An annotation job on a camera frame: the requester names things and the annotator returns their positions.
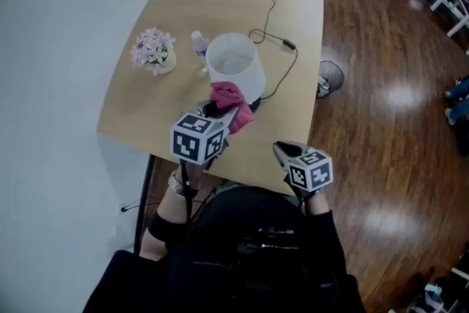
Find person's left forearm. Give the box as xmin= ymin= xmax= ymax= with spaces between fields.
xmin=141 ymin=164 xmax=206 ymax=261

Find pink potted flowers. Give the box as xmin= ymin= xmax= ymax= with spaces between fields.
xmin=130 ymin=27 xmax=177 ymax=77

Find black table leg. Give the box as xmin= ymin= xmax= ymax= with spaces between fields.
xmin=132 ymin=153 xmax=155 ymax=256

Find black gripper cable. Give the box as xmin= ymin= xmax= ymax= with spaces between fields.
xmin=179 ymin=161 xmax=206 ymax=232

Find person's black-clothed torso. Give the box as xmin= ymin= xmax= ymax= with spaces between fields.
xmin=82 ymin=183 xmax=367 ymax=313

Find white table lamp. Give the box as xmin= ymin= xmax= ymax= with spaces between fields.
xmin=204 ymin=32 xmax=267 ymax=113

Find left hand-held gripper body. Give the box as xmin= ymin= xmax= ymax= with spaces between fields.
xmin=170 ymin=112 xmax=232 ymax=172

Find black mesh waste bin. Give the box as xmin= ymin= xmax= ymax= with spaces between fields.
xmin=317 ymin=60 xmax=345 ymax=99

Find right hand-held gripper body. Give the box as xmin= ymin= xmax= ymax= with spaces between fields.
xmin=283 ymin=147 xmax=334 ymax=193

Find black lamp power cord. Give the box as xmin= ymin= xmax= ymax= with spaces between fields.
xmin=248 ymin=0 xmax=300 ymax=102

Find clear plastic water bottle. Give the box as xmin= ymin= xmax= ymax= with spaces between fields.
xmin=190 ymin=30 xmax=210 ymax=70

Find person's right forearm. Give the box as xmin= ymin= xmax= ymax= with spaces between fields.
xmin=303 ymin=190 xmax=347 ymax=268

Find metal wrist watch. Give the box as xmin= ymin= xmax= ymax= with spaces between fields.
xmin=167 ymin=170 xmax=188 ymax=194

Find pink cleaning cloth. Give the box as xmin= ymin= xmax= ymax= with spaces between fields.
xmin=209 ymin=81 xmax=256 ymax=135

